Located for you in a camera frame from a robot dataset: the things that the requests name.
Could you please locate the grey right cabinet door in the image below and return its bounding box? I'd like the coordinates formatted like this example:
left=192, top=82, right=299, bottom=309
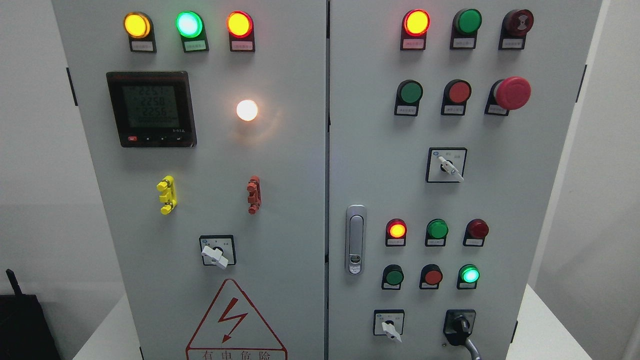
left=326, top=0, right=602, bottom=360

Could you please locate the red black buzzer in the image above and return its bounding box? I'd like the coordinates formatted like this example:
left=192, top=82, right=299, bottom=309
left=498, top=9, right=534, bottom=50

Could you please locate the green push button upper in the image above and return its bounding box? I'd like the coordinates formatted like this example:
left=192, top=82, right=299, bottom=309
left=394, top=79, right=423, bottom=117

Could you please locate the red lit lamp right top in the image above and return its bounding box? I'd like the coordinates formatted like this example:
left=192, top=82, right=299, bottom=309
left=400, top=8, right=431, bottom=51

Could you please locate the red terminal connector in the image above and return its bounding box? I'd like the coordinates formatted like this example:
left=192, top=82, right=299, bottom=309
left=246, top=175, right=262, bottom=215

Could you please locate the white lit indicator lamp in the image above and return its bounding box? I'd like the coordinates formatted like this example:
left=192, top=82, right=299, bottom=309
left=236, top=99, right=259, bottom=122

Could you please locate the green push button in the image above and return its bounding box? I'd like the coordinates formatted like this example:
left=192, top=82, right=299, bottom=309
left=381, top=264, right=405, bottom=290
left=394, top=79, right=423, bottom=117

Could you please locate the green push button lower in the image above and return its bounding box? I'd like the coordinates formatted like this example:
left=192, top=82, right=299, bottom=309
left=381, top=264, right=405, bottom=290

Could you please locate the grey left cabinet door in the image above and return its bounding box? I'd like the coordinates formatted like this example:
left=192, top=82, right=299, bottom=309
left=52, top=0, right=327, bottom=360

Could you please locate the white selector switch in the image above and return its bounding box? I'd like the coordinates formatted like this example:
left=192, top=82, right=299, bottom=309
left=373, top=309, right=405, bottom=343
left=425, top=146, right=467, bottom=183

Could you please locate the red lit lamp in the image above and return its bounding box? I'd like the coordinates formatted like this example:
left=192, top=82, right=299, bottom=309
left=385, top=218, right=407, bottom=248
left=400, top=8, right=431, bottom=51

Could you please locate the red push button lower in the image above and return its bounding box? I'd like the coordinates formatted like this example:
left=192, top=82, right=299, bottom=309
left=419, top=264, right=443, bottom=290

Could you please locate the black device with antenna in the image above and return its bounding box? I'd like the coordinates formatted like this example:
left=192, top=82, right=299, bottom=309
left=0, top=269, right=61, bottom=360

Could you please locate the grey cabinet door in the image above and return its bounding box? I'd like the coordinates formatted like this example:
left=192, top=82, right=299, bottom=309
left=326, top=0, right=602, bottom=360
left=52, top=0, right=327, bottom=360

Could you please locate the red lit lamp middle left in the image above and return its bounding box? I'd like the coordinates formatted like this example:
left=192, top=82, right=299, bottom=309
left=385, top=218, right=407, bottom=248

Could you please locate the white selector switch left door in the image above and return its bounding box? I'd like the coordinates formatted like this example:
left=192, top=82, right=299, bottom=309
left=199, top=234, right=237, bottom=270

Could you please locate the yellow terminal connector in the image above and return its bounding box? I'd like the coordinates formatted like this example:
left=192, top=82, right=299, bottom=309
left=156, top=175, right=178, bottom=215

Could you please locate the green lamp lower right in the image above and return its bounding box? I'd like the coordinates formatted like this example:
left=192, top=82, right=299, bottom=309
left=456, top=264, right=480, bottom=290

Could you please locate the green lamp middle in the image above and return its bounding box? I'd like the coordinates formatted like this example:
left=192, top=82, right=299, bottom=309
left=424, top=218, right=449, bottom=248

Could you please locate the black knob selector switch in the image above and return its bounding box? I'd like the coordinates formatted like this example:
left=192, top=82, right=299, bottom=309
left=443, top=309, right=477, bottom=346

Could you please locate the yellow indicator lamp top left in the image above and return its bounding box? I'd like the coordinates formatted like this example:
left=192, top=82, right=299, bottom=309
left=123, top=11, right=157, bottom=53

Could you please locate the red push button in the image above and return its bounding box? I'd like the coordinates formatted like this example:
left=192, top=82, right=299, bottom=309
left=419, top=264, right=443, bottom=290
left=440, top=79, right=473, bottom=116

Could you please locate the red push button upper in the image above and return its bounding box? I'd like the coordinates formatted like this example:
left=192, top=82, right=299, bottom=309
left=440, top=79, right=473, bottom=116

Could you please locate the white selector switch lower right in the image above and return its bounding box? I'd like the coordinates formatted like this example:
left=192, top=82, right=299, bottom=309
left=373, top=309, right=405, bottom=343

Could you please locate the silver door handle lock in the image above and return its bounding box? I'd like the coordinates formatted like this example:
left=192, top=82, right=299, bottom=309
left=345, top=204, right=367, bottom=275

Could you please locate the black digital power meter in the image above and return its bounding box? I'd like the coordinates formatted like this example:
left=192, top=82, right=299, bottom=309
left=106, top=70, right=197, bottom=148

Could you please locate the red emergency stop button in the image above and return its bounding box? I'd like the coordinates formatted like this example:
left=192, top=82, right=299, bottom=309
left=484, top=76, right=531, bottom=117

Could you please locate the green lit indicator lamp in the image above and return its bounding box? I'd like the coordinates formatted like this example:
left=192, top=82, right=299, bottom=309
left=174, top=10, right=210, bottom=53

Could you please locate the red electric warning sticker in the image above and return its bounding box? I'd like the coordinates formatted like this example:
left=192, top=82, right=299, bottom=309
left=185, top=278, right=288, bottom=360

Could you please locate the white selector switch upper right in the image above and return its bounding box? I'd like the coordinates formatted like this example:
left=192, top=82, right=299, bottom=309
left=425, top=146, right=467, bottom=183

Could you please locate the red lamp middle right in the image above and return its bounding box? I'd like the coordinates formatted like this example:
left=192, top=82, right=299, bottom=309
left=462, top=218, right=489, bottom=248

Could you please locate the green lamp right top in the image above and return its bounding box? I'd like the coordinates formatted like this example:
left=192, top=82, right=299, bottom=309
left=449, top=8, right=483, bottom=50

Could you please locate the red lit lamp left door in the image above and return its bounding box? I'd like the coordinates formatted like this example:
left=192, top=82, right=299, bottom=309
left=226, top=10, right=256, bottom=52

